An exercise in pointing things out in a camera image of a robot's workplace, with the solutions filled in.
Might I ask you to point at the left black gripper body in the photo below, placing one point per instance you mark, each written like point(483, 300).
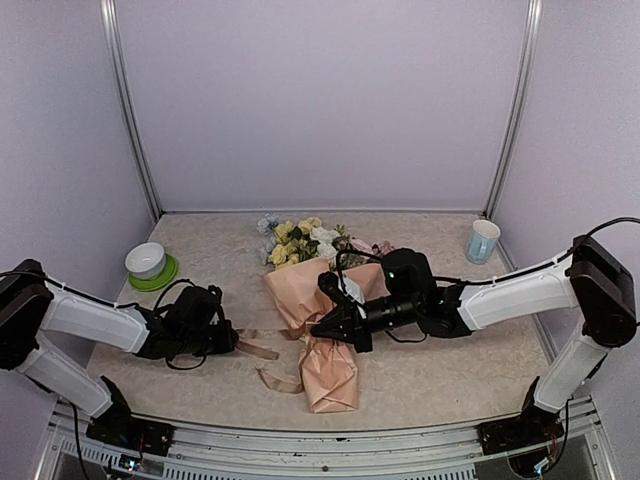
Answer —
point(197, 343)

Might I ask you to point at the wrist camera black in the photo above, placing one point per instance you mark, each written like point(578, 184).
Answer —
point(196, 308)
point(406, 274)

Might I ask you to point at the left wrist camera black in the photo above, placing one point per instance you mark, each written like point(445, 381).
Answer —
point(196, 308)

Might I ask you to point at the pink fake flower stem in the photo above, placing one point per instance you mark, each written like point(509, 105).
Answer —
point(379, 249)

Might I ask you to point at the white bowl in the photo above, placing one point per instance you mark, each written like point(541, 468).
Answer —
point(146, 261)

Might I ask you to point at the light blue mug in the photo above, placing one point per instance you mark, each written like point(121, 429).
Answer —
point(482, 241)

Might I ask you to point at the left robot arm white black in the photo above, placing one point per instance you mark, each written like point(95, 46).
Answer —
point(33, 304)

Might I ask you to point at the front aluminium rail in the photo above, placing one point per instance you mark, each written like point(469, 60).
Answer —
point(202, 451)

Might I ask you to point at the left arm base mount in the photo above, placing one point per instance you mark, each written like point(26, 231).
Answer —
point(132, 433)

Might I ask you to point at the blue hydrangea fake flower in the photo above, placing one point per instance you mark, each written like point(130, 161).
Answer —
point(266, 226)

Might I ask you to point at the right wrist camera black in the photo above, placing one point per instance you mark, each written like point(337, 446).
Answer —
point(406, 274)

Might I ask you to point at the aluminium frame post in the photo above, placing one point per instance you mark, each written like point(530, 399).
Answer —
point(114, 43)
point(525, 66)

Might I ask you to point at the beige wrapping paper sheet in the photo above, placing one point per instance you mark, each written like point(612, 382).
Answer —
point(328, 372)

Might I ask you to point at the right aluminium frame post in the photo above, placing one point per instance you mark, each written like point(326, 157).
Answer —
point(525, 66)

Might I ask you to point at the green plate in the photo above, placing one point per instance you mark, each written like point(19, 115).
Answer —
point(166, 276)

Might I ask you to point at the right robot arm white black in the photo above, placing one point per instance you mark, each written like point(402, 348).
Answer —
point(586, 277)

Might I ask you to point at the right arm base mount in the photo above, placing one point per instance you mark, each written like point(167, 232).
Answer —
point(517, 432)

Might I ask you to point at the tan satin ribbon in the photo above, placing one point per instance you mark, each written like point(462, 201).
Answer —
point(293, 361)

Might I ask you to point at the left aluminium frame post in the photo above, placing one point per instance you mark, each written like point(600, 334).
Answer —
point(114, 43)

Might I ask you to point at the white rose fake flower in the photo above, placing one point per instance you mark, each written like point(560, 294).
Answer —
point(325, 242)

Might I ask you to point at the yellow rose fake flower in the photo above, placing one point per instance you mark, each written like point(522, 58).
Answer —
point(292, 243)

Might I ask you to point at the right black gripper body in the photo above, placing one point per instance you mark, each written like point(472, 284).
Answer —
point(405, 312)

